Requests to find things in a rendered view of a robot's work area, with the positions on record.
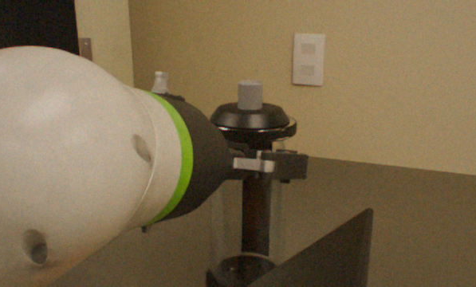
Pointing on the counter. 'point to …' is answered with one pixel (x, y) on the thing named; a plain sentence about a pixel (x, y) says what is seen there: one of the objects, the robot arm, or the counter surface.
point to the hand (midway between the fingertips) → (247, 158)
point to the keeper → (86, 48)
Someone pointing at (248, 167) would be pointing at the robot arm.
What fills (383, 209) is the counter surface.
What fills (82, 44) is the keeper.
